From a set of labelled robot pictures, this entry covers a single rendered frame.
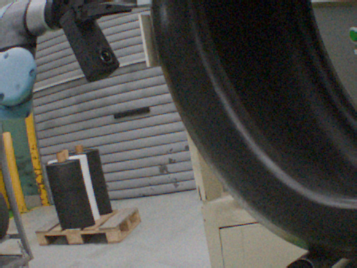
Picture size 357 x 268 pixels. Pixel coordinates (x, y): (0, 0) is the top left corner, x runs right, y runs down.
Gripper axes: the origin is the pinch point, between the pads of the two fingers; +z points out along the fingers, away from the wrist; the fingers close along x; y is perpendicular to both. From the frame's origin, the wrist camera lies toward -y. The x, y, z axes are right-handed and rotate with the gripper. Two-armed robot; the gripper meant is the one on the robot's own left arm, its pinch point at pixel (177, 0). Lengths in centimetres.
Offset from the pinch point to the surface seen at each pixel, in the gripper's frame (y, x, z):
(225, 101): -11.0, -12.2, 12.8
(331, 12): 0, 66, -8
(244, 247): -48, 61, -33
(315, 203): -20.7, -12.3, 23.1
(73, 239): -172, 434, -434
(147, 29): -3.5, -10.1, 3.1
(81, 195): -135, 452, -430
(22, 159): -151, 663, -729
